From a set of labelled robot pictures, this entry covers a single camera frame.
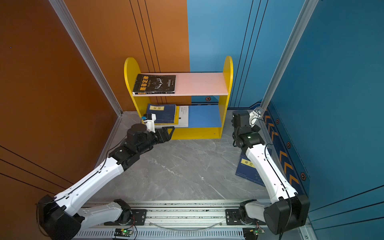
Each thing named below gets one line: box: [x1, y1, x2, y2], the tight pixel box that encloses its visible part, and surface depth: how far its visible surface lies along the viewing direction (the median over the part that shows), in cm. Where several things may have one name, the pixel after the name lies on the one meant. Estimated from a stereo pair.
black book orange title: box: [132, 73, 177, 95], surface depth 77 cm
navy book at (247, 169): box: [235, 154, 266, 187], surface depth 89 cm
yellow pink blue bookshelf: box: [124, 56, 234, 140], surface depth 81 cm
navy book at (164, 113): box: [147, 103, 176, 124], surface depth 95 cm
